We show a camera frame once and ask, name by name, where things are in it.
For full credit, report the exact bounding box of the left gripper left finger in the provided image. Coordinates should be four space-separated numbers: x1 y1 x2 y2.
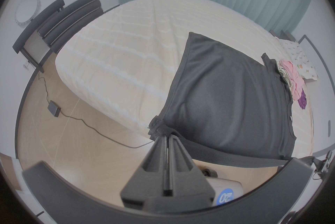
120 135 169 201

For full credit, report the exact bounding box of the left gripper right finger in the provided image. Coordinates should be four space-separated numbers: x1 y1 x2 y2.
170 135 215 198

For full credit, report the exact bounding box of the black T-shirt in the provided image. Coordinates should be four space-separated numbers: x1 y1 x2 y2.
148 32 297 168

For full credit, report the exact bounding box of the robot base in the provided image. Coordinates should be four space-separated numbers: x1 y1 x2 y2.
195 164 244 209

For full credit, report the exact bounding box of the black power adapter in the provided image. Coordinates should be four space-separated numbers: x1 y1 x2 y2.
47 100 62 117

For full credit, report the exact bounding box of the bed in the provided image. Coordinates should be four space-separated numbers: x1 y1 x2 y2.
55 0 334 163

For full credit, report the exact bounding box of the purple satin garment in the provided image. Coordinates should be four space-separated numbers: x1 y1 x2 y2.
298 89 308 110

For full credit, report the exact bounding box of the white printed garment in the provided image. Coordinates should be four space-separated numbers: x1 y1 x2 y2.
277 66 293 87

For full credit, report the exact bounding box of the pink garment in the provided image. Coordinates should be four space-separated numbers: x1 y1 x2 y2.
280 60 306 101

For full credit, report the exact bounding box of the white printed pillow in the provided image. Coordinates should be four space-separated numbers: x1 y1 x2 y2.
279 39 318 82

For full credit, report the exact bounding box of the grey bedside table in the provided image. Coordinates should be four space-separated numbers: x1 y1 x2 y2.
270 30 296 42

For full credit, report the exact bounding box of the thin black power cable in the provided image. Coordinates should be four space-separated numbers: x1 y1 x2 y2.
38 74 155 150

